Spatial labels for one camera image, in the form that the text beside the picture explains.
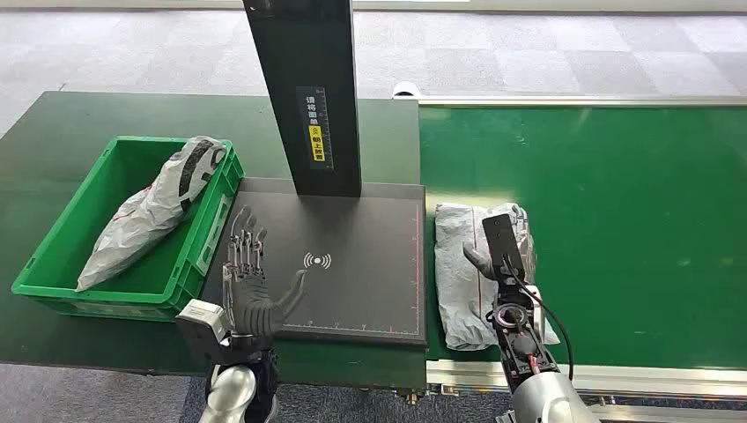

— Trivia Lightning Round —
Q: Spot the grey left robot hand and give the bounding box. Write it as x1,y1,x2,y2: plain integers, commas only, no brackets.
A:
220,205,309,340

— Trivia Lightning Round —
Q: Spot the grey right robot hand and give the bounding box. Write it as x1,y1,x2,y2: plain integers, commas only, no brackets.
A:
462,212,529,283

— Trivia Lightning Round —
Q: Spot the grey package red print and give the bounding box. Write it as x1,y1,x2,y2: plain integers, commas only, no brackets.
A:
434,202,561,352

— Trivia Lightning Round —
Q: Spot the black weighing platform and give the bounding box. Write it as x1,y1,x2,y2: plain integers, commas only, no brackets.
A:
201,176,429,350

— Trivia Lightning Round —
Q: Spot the grey package black print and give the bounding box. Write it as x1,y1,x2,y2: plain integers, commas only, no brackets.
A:
76,136,229,293

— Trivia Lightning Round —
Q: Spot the green plastic basket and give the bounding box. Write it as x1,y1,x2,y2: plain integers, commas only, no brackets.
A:
11,135,247,323

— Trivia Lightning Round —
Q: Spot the green conveyor belt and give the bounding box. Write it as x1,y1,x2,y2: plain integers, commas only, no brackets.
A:
418,105,747,372

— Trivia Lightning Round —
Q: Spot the black yellow column label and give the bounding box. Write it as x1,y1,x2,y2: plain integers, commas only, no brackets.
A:
295,85,336,172

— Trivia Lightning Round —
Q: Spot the black scanner column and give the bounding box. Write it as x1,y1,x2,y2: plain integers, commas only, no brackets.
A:
241,0,363,198

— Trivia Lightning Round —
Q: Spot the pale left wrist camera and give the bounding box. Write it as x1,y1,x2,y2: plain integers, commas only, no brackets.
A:
175,299,232,364

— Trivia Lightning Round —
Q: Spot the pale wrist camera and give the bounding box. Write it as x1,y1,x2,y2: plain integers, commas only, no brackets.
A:
523,285,549,346
175,299,232,364

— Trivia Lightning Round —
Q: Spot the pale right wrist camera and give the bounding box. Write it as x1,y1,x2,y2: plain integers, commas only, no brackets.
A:
523,285,549,346

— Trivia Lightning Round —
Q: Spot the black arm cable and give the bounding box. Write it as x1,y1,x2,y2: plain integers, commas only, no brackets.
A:
502,256,575,382

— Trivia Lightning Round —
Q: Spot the aluminium conveyor rail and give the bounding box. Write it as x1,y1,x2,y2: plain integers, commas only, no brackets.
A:
425,360,747,404
394,94,747,108

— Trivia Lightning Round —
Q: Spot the metal conveyor mounting bracket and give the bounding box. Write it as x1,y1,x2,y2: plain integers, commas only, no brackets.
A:
398,385,462,407

